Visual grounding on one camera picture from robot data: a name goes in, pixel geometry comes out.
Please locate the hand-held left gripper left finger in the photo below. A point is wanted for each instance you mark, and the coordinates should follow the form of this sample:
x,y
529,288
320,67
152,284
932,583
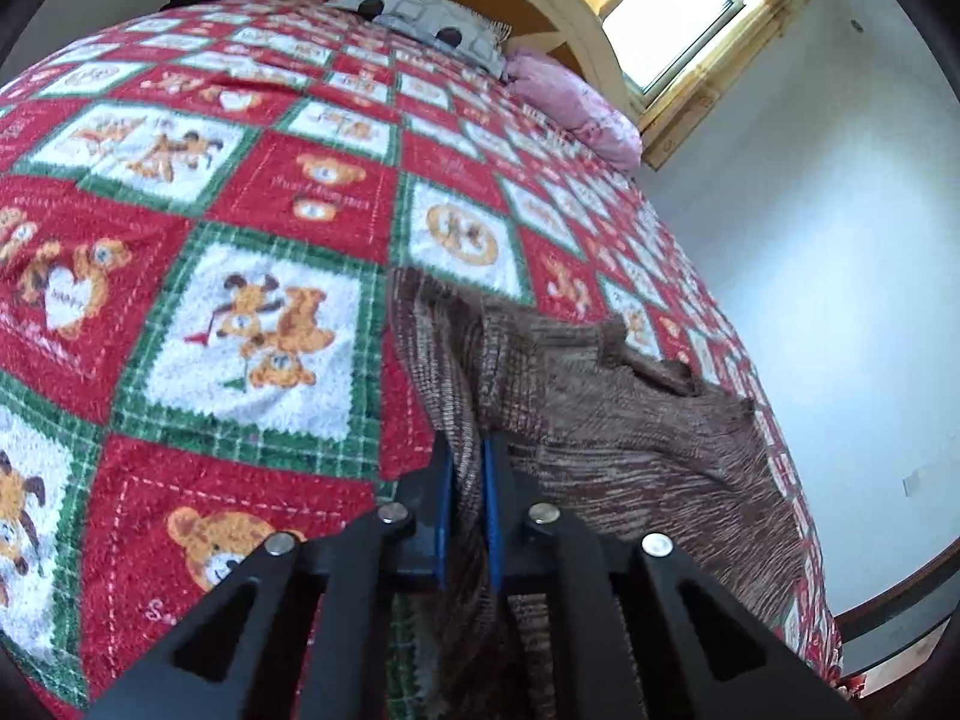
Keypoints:
x,y
443,510

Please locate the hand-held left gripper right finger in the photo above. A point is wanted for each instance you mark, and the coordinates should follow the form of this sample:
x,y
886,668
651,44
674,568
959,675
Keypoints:
x,y
492,517

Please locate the brown knitted sweater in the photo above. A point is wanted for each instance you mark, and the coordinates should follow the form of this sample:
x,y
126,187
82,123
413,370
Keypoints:
x,y
630,435

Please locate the red printed bear blanket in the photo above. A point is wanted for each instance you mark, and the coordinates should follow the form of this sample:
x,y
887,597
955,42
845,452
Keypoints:
x,y
247,240

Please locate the pink pillow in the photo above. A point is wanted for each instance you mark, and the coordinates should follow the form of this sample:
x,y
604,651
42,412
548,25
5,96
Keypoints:
x,y
577,101

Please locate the grey patterned pillow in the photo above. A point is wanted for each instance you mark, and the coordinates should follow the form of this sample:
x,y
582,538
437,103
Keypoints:
x,y
431,19

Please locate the white wall socket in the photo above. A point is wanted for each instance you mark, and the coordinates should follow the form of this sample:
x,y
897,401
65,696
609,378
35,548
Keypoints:
x,y
912,484

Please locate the window with wooden frame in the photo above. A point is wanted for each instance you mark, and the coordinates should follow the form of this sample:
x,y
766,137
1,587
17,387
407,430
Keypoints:
x,y
735,60

